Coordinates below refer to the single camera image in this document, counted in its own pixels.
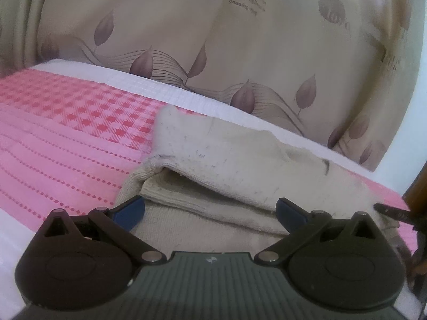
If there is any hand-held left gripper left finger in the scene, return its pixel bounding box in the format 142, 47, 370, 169
43, 195, 167, 265

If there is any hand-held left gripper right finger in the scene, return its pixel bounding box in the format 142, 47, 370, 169
254, 198, 379, 265

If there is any beige leaf print curtain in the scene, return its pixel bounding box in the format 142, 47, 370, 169
0, 0, 421, 173

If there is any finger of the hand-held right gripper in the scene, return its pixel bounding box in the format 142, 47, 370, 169
373, 202, 415, 225

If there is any brown wooden door frame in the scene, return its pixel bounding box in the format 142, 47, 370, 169
402, 158, 427, 214

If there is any pink checkered bed blanket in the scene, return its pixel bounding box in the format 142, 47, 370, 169
0, 59, 427, 320

